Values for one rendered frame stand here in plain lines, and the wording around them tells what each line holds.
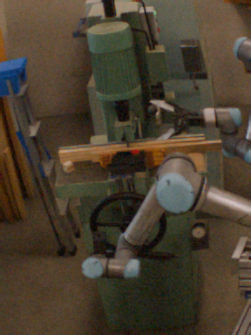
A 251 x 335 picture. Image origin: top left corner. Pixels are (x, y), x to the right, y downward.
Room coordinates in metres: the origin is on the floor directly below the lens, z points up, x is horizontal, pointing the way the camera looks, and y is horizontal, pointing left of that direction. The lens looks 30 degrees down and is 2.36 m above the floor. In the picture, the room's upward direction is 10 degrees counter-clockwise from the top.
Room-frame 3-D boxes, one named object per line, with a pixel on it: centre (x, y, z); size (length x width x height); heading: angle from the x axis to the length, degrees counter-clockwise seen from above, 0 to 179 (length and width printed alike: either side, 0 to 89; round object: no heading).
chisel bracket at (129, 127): (2.62, -0.03, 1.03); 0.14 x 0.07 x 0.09; 171
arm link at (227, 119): (2.36, -0.41, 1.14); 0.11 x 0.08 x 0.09; 82
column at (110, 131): (2.89, -0.07, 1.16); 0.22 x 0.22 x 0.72; 81
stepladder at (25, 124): (3.35, 0.46, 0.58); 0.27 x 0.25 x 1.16; 80
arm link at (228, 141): (2.34, -0.42, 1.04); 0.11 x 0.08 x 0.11; 26
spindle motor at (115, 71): (2.60, -0.02, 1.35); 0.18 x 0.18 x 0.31
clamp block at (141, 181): (2.41, -0.01, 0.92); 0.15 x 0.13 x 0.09; 81
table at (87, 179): (2.49, -0.02, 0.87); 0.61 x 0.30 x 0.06; 81
